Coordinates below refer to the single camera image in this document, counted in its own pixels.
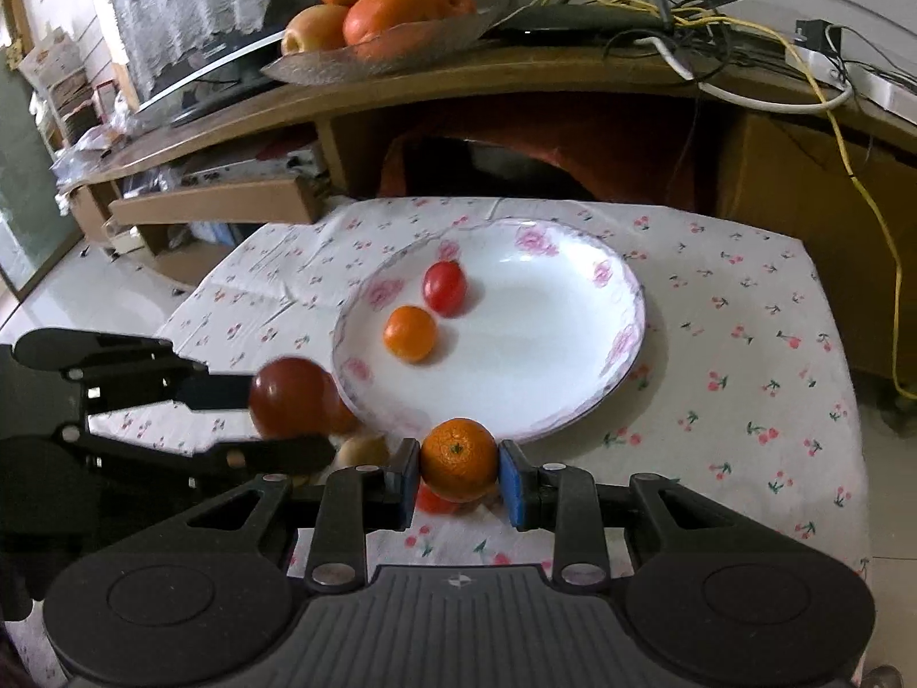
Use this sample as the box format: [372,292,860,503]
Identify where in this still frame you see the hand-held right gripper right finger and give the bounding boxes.
[499,439,721,587]

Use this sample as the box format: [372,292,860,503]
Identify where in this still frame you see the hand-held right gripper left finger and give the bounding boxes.
[182,437,421,592]

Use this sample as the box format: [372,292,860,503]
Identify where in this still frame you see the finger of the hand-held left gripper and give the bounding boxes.
[57,423,338,481]
[13,328,253,417]

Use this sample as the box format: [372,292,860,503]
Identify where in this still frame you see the orange mandarin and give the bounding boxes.
[420,417,500,504]

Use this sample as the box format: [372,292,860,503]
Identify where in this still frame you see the large red tomato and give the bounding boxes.
[248,356,352,440]

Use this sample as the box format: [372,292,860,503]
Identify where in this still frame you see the white floral plate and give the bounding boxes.
[331,217,647,445]

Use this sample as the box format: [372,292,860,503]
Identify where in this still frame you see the small red fruit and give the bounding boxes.
[417,482,461,515]

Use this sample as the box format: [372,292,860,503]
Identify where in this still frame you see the pale yellow fruit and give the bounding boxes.
[335,434,391,472]

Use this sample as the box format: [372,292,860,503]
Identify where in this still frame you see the small orange kumquat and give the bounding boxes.
[383,306,438,363]

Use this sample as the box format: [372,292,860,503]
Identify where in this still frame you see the long cardboard box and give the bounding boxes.
[107,175,322,229]

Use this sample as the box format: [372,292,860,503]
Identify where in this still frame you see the red cherry tomato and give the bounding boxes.
[422,261,468,318]

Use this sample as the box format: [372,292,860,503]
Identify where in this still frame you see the cherry print tablecloth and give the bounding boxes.
[147,195,871,592]

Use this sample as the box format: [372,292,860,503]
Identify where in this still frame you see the black monitor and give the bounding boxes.
[132,0,295,130]

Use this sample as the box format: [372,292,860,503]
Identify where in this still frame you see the glass fruit tray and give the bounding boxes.
[259,6,506,85]

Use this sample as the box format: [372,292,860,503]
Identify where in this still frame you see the yellow apple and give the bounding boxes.
[280,4,350,56]

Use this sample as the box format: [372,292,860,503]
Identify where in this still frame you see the wooden desk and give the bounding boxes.
[49,3,917,402]

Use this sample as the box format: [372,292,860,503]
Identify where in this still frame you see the white power strip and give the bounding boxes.
[784,43,917,116]

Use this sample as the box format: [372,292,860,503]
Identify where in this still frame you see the black power adapter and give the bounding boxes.
[794,17,845,54]

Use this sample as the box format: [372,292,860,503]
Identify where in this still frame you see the yellow cable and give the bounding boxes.
[534,0,917,402]

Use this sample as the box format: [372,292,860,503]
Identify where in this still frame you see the white cable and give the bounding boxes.
[634,36,855,114]

